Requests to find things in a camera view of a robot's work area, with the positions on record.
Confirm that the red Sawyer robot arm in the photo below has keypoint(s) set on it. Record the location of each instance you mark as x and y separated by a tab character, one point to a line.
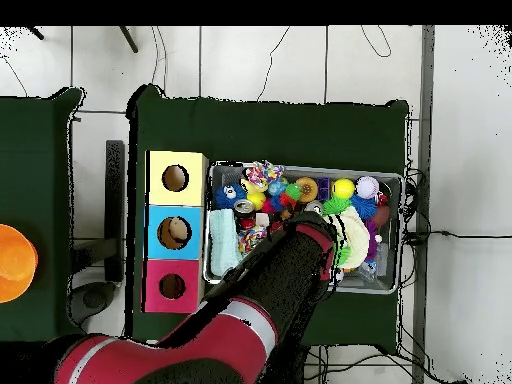
224	344

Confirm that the purple spiky ball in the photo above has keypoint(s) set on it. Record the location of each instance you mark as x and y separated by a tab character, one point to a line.
374	240

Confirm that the green spiky ball with eyes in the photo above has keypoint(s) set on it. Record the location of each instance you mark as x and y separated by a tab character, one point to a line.
336	204

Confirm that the light blue muslin cloth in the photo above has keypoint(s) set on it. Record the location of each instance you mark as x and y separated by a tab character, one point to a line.
223	240

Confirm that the burger toy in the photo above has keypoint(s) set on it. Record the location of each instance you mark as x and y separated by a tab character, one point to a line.
307	190

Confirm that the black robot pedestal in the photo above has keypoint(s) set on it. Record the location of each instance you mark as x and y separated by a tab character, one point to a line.
292	368

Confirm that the green covered side table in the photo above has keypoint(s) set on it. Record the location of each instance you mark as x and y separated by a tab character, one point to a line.
40	160

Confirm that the wooden three-hole box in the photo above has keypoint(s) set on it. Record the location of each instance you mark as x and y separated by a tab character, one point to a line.
176	200

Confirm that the blue spiky ball with eyes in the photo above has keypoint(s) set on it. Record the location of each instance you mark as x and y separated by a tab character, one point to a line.
228	194

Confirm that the white baseball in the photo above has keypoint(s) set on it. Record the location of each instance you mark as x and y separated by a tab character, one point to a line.
368	187

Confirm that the shallow clear mesh bin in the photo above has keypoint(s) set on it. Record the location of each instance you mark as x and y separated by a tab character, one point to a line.
224	172

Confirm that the black stand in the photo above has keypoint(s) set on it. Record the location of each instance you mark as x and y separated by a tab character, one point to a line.
115	200

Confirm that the crushed drink can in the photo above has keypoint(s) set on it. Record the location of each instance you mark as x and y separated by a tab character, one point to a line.
244	207

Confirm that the yellow smooth ball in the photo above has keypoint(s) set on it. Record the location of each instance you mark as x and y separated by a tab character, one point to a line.
343	188
256	200

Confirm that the dark green table cloth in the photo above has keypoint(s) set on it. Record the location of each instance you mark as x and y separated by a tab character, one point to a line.
260	132

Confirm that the orange plastic bowl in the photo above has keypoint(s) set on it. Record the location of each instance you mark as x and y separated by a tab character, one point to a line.
16	264

